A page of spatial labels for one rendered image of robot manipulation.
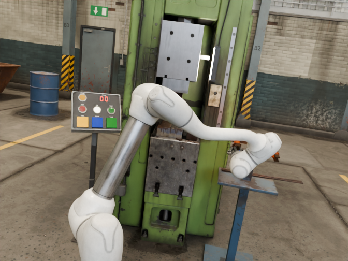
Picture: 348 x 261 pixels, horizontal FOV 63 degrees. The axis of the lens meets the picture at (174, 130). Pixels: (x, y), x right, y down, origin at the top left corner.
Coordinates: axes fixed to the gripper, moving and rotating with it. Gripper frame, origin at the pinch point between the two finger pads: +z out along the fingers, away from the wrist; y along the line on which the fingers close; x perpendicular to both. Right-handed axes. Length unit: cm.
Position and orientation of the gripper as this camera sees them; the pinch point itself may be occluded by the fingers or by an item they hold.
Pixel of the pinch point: (237, 147)
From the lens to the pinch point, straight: 183.5
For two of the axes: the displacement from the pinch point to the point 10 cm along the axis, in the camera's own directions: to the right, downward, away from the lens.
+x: 1.3, -9.6, -2.6
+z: 1.8, -2.3, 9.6
